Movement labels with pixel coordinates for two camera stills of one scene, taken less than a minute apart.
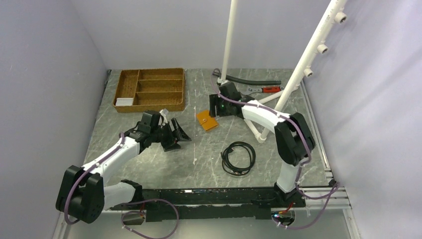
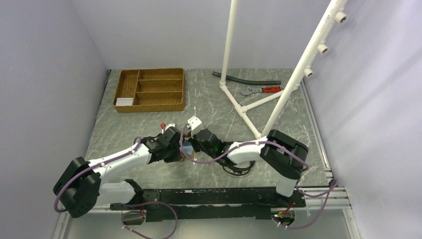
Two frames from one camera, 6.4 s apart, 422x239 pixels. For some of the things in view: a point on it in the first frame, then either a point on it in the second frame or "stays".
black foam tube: x=216 y=72 stays
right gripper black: x=214 y=100 to x=193 y=140
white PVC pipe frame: x=336 y=13 stays
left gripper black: x=171 y=144 to x=176 y=157
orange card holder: x=207 y=122 to x=184 y=156
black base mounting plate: x=214 y=204 stays
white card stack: x=124 y=101 stays
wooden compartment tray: x=158 y=90 stays
